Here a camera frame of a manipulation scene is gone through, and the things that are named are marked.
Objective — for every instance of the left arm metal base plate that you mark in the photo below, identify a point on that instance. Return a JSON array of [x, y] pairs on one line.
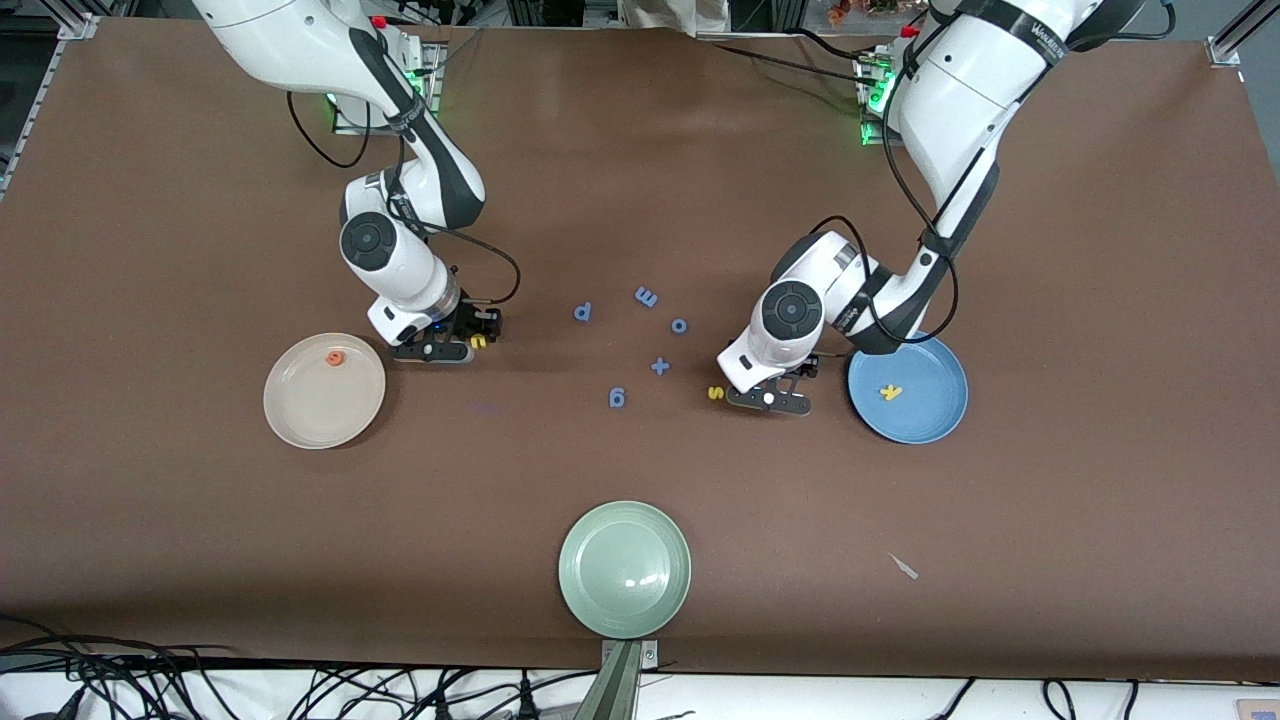
[[868, 135]]

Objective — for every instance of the beige cardboard piece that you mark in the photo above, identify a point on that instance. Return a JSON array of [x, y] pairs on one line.
[[1258, 710]]

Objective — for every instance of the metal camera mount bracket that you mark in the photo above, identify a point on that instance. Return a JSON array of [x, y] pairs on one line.
[[620, 680]]

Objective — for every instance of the orange background object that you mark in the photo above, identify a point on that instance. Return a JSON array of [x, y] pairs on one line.
[[850, 8]]

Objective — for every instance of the blue plate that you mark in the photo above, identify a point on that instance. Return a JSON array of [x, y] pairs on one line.
[[920, 400]]

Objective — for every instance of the grey tape scrap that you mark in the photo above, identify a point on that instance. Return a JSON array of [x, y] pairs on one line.
[[904, 566]]

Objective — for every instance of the person in beige clothing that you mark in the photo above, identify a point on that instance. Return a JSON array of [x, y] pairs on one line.
[[675, 12]]

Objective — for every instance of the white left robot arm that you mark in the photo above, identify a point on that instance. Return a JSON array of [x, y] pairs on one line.
[[960, 90]]

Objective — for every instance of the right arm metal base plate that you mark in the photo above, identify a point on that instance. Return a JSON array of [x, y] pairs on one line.
[[435, 55]]

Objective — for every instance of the aluminium table frame rail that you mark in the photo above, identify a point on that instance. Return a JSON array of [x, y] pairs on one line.
[[1235, 35], [45, 95]]

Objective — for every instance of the blue foam letter m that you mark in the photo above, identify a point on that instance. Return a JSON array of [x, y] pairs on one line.
[[646, 296]]

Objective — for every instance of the yellow foam letter k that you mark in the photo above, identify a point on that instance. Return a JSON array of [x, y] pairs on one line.
[[890, 392]]

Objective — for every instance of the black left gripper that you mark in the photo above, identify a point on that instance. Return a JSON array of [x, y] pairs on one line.
[[808, 368]]

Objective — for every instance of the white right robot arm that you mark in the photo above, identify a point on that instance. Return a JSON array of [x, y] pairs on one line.
[[300, 40]]

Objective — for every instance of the beige brown plate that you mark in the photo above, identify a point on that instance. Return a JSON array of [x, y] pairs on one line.
[[320, 400]]

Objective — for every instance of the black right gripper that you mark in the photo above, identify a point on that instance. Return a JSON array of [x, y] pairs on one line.
[[473, 320]]

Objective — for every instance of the pale green plate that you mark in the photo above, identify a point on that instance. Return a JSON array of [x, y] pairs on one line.
[[625, 569]]

